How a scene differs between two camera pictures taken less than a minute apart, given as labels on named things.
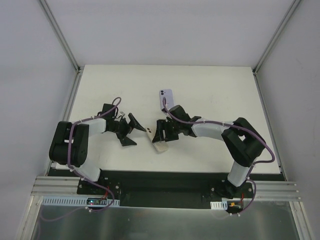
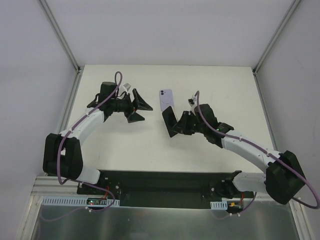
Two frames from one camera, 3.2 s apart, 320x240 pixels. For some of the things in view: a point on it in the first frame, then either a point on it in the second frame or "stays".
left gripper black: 125,128 to 129,105
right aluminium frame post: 275,36 stays
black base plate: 165,189 stays
